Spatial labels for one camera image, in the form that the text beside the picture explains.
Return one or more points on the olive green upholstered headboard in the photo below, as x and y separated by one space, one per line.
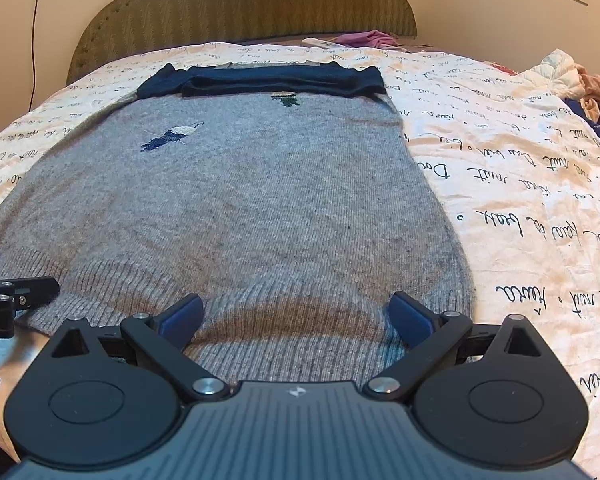
127 27

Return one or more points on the white puffy jacket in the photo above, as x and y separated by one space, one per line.
559 73

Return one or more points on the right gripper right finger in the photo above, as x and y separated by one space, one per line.
431 340

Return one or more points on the white script-print bed quilt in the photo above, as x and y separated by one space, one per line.
515 170

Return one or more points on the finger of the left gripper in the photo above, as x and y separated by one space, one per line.
27 293

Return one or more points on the white remote control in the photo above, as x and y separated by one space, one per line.
319 43

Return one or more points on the purple garment by headboard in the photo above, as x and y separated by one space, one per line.
369 39

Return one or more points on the tan crumpled garment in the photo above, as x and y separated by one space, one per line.
591 99

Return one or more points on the grey sweater navy sleeves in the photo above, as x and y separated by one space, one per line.
284 196

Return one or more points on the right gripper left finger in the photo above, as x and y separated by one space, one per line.
158 343

